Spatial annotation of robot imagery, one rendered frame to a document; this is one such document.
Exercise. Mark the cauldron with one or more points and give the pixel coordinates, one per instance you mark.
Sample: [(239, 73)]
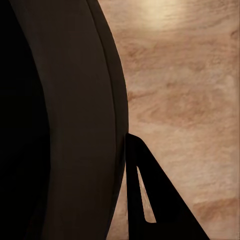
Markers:
[(61, 75)]

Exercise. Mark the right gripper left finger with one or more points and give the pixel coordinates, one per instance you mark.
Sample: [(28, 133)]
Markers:
[(22, 179)]

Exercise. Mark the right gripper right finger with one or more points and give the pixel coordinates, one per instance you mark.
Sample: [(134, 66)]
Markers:
[(174, 219)]

